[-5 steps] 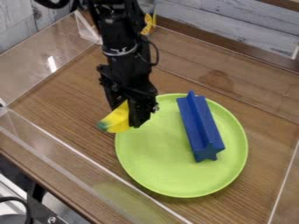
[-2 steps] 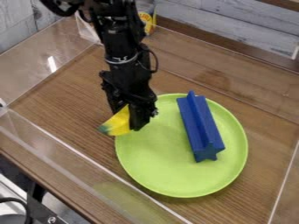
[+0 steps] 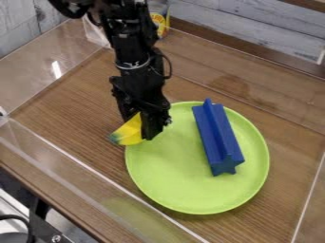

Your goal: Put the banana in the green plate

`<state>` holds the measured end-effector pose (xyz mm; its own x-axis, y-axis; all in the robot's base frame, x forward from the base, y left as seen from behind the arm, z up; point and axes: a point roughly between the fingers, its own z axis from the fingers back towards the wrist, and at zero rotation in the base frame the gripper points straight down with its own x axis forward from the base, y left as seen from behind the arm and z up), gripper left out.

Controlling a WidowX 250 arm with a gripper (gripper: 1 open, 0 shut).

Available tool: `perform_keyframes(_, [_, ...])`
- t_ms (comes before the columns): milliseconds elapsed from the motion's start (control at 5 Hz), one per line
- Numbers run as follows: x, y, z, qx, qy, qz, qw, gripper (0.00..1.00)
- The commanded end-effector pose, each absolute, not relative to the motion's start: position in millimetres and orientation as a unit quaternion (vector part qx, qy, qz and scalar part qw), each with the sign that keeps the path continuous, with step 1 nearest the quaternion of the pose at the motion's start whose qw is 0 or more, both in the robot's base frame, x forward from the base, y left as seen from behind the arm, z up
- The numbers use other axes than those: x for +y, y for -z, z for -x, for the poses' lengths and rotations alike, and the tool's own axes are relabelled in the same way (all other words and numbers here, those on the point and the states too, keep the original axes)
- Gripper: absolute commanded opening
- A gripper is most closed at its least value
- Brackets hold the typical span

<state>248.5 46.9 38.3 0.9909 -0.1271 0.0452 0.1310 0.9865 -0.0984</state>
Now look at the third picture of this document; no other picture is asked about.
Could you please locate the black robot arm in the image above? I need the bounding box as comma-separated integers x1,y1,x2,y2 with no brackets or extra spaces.
48,0,172,140

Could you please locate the black metal table bracket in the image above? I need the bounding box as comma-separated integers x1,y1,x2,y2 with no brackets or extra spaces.
29,218,73,243

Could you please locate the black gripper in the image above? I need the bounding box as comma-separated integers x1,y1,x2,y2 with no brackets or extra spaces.
109,61,171,140

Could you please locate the black cable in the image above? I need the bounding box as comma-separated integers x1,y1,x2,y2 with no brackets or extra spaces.
0,214,37,243

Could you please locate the clear acrylic corner bracket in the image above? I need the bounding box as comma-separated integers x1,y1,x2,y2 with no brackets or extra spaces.
83,16,111,48

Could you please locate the yellow labelled tin can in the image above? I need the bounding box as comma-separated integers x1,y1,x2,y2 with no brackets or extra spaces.
148,0,170,39

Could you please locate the clear acrylic front wall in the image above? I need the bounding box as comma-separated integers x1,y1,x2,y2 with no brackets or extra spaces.
0,116,210,243

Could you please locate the yellow toy banana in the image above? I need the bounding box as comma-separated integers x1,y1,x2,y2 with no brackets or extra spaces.
108,113,141,145

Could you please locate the green round plate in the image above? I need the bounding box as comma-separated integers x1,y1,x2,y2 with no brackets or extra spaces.
124,102,270,215

